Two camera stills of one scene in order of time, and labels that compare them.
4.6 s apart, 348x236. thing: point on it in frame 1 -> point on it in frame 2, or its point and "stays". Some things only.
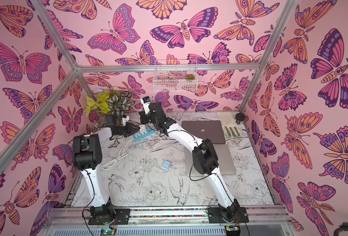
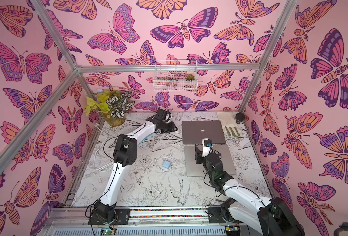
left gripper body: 127,132 -> 167,128
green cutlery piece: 237,131 stays
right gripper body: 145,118 -> 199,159
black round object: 239,117 stays
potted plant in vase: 112,103 stays
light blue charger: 166,164 stays
